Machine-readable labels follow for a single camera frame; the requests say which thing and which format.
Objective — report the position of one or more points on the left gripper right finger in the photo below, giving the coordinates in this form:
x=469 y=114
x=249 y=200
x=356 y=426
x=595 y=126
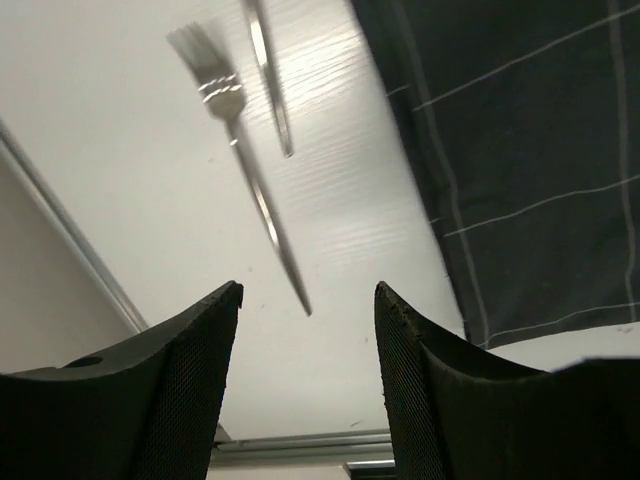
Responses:
x=456 y=411

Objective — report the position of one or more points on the silver fork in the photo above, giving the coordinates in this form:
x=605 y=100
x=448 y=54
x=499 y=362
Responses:
x=222 y=92

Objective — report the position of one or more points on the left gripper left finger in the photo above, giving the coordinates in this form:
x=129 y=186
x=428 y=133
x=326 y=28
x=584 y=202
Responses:
x=125 y=390

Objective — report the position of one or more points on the aluminium table frame rail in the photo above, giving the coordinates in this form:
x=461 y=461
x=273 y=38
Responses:
x=150 y=350

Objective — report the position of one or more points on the dark grey checked cloth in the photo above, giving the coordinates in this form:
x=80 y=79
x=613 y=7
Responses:
x=520 y=123

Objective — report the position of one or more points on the silver spoon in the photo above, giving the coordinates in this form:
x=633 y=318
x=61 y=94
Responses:
x=260 y=33

